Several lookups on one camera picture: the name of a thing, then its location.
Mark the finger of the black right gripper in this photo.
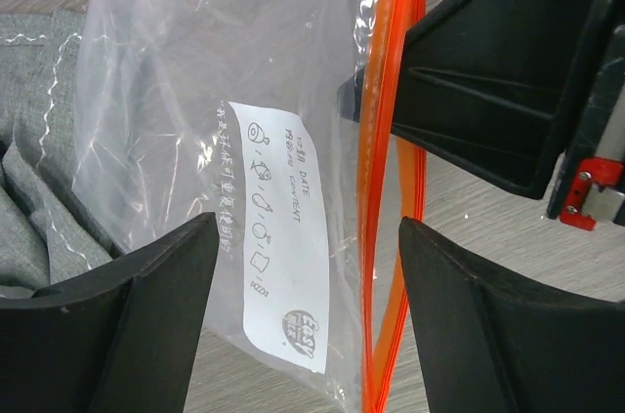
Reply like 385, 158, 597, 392
337, 68, 364, 121

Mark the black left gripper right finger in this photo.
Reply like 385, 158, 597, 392
398, 218, 624, 412

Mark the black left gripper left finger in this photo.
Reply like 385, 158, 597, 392
1, 213, 219, 412

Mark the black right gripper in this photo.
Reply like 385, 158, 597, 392
390, 0, 625, 231

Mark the clear zip bag orange zipper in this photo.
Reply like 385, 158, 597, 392
72, 0, 426, 412

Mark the grey cloth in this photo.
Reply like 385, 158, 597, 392
1, 11, 112, 299

